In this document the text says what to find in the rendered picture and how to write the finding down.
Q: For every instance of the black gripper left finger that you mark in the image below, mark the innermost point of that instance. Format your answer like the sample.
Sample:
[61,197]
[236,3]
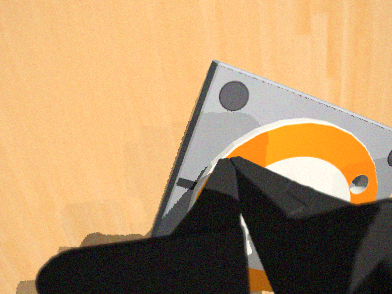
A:
[205,254]

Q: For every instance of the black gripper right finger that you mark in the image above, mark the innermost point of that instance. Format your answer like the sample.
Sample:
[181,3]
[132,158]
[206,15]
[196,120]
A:
[310,242]

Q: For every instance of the grey metal base plate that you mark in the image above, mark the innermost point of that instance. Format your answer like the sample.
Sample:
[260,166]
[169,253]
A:
[232,103]

